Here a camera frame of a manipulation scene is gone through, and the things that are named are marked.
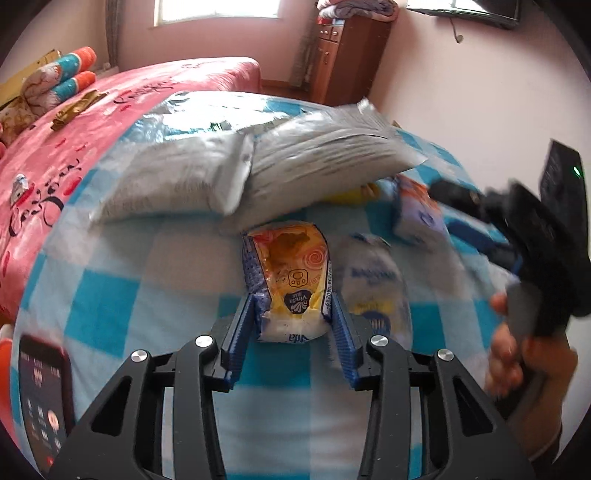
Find yellow snack bag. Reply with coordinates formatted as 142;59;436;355
242;222;332;344

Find person right hand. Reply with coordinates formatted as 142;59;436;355
485;292;579;458

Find white blue snack wrapper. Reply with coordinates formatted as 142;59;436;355
334;233;413;350

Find grey printed mailer bag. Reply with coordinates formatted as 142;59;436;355
221;99;427;234

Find grey plastic mailer bag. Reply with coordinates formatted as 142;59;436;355
91;131;254;223

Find black smartphone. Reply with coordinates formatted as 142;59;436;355
18;335;74;475

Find brown wooden cabinet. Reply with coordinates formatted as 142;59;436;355
310;16;393;106

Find folded blankets on cabinet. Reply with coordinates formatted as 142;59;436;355
317;0;400;23

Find pink bed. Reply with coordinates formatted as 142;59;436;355
1;57;262;323

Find brown crumpled wrapper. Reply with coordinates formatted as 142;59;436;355
50;90;106;131

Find rolled colourful blanket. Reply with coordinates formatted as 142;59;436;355
21;46;96;118

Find window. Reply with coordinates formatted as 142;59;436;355
153;0;281;26

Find wall television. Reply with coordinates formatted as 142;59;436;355
406;0;521;29

